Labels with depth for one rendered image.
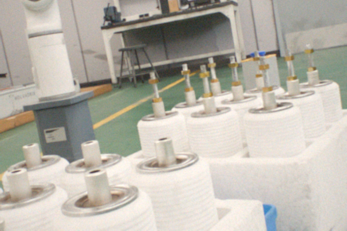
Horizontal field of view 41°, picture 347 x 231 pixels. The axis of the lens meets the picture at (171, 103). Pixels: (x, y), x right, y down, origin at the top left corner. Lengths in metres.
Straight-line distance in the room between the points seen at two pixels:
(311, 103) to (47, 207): 0.54
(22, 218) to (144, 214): 0.13
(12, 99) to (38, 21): 2.48
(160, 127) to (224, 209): 0.33
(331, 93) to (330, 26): 5.11
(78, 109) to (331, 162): 0.69
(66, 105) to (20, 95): 2.62
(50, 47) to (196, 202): 0.83
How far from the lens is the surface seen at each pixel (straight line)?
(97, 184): 0.45
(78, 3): 6.69
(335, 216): 0.85
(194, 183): 0.52
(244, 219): 0.55
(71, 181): 0.59
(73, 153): 1.26
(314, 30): 6.08
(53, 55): 1.27
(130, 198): 0.44
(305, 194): 0.74
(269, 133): 0.77
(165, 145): 0.53
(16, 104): 3.79
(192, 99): 1.01
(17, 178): 0.54
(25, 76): 7.13
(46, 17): 1.33
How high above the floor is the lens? 0.39
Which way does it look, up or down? 7 degrees down
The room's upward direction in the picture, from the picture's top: 10 degrees counter-clockwise
